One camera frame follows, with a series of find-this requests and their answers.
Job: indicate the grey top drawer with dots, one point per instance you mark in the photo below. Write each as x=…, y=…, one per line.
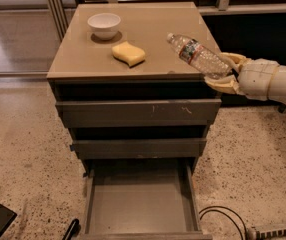
x=81, y=114

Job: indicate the grey drawer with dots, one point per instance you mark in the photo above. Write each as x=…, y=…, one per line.
x=139, y=148
x=81, y=114

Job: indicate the small grey floor bracket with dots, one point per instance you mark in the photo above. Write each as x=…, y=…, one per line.
x=282, y=109

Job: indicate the white ceramic bowl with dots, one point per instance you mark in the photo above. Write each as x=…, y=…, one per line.
x=104, y=25

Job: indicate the open bottom drawer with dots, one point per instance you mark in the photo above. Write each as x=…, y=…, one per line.
x=143, y=199

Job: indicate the grey drawer cabinet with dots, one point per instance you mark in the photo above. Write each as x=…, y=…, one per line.
x=84, y=68

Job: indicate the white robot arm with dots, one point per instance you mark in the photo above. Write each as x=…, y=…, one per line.
x=279, y=84

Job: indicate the clear plastic water bottle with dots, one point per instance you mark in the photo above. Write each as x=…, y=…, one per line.
x=192, y=52

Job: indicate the grey power strip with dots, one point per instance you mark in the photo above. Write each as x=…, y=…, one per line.
x=265, y=232

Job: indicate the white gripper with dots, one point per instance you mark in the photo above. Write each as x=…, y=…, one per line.
x=257, y=78

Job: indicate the grey middle drawer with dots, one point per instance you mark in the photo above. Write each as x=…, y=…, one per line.
x=139, y=148

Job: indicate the yellow sponge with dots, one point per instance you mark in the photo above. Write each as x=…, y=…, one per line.
x=128, y=53

